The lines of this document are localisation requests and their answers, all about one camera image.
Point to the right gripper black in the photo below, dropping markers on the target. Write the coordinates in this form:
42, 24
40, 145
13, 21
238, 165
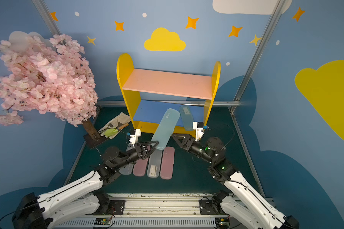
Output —
188, 142

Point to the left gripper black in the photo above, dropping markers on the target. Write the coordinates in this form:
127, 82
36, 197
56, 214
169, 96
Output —
140, 150

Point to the green pencil case shelf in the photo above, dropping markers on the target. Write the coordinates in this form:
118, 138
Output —
166, 128

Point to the teal pencil case with label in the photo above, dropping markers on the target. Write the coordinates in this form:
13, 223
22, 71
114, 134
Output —
187, 118

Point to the white pencil case with label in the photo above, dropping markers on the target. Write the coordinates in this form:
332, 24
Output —
154, 164

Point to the pink pencil case shelf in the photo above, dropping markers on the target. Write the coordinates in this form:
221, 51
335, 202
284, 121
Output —
167, 163
140, 167

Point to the clear white pencil case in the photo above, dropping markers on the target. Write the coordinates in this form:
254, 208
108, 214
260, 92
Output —
126, 170

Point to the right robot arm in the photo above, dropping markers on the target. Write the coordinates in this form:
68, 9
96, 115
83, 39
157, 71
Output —
254, 212

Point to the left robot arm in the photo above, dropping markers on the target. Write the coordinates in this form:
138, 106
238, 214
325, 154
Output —
76, 199

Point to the yellow shelf unit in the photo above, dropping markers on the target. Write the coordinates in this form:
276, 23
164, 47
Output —
146, 116

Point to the white work glove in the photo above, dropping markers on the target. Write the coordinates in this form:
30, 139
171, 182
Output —
120, 119

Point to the brown tree trunk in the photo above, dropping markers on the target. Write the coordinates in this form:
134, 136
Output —
88, 126

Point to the pink blossom tree crown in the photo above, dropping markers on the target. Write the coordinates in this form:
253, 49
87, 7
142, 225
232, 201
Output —
50, 78

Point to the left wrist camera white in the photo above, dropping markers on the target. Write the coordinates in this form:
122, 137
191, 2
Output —
134, 136

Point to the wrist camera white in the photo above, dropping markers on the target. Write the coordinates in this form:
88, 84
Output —
134, 136
199, 128

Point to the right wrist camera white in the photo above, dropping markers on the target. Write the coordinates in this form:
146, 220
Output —
199, 128

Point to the green garden trowel wooden handle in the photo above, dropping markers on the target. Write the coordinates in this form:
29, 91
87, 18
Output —
110, 132

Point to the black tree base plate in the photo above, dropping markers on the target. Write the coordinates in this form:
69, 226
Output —
91, 143

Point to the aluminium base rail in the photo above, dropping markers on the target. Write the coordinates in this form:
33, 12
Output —
170, 206

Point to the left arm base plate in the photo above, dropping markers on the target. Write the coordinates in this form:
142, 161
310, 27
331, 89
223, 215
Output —
115, 207

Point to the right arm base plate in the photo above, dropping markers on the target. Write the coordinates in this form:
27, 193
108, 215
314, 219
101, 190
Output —
208, 207

